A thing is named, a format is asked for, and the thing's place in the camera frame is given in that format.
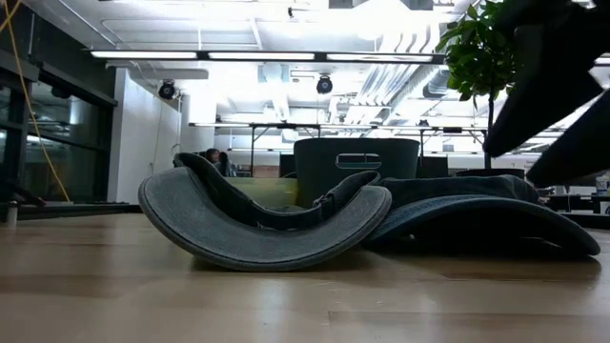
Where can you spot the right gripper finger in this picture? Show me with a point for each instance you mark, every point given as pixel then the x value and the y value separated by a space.
pixel 543 90
pixel 581 147

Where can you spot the navy denim cap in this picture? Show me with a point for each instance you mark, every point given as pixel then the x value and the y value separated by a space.
pixel 476 214

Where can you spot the green leafy plant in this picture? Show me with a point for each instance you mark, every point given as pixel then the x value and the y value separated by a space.
pixel 472 57

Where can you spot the black ceiling spotlight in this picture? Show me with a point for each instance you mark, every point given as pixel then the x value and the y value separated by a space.
pixel 167 89
pixel 324 85

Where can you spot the teal plastic bin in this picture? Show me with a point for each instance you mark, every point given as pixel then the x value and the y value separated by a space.
pixel 319 167

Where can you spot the black background desk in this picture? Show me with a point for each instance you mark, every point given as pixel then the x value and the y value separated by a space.
pixel 286 126

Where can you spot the long ceiling light bar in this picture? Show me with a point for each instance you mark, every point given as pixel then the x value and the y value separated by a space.
pixel 262 55

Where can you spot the person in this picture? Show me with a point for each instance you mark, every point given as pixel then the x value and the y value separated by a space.
pixel 213 156

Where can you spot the grey cap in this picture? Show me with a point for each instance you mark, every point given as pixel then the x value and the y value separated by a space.
pixel 238 243

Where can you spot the black framed glass partition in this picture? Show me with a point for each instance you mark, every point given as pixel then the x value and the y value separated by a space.
pixel 71 124

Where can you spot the black metal table frame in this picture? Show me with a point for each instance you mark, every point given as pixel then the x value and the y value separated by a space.
pixel 71 210

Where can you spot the small metal post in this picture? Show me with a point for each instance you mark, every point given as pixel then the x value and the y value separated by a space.
pixel 12 213

